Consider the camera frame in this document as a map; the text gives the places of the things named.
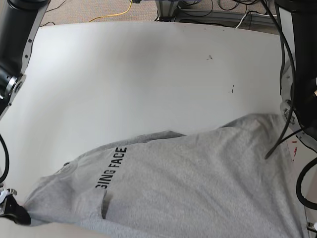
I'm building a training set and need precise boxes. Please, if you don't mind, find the red tape rectangle marking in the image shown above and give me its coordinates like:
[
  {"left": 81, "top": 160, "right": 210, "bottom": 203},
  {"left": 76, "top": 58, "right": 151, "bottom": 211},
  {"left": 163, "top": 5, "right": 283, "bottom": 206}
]
[{"left": 287, "top": 139, "right": 298, "bottom": 162}]

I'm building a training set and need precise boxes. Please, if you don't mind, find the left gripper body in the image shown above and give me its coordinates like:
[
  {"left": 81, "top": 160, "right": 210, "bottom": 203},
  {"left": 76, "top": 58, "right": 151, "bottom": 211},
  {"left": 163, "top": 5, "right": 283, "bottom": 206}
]
[{"left": 306, "top": 222, "right": 317, "bottom": 234}]

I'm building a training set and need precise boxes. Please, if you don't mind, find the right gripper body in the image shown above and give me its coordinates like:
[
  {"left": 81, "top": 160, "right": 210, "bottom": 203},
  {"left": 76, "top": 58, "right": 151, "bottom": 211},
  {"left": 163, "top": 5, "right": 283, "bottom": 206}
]
[{"left": 0, "top": 187, "right": 17, "bottom": 217}]

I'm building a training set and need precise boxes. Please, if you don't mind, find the yellow cable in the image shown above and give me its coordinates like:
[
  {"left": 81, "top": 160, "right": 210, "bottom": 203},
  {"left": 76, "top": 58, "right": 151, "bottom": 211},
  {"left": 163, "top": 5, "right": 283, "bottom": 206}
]
[{"left": 88, "top": 0, "right": 132, "bottom": 23}]

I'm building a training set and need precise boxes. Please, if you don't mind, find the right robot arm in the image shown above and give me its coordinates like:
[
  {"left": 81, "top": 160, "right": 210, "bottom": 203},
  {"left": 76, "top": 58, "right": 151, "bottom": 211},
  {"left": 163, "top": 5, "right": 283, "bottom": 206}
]
[{"left": 0, "top": 0, "right": 51, "bottom": 226}]

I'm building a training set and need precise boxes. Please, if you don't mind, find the aluminium frame stand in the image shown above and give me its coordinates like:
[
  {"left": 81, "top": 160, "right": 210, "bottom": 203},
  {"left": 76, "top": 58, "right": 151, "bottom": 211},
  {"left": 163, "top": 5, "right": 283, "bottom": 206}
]
[{"left": 155, "top": 0, "right": 273, "bottom": 28}]

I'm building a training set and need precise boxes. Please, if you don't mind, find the grey t-shirt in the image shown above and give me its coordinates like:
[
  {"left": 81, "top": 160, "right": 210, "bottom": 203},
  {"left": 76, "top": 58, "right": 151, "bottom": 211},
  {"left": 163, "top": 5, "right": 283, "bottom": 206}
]
[{"left": 24, "top": 114, "right": 309, "bottom": 238}]

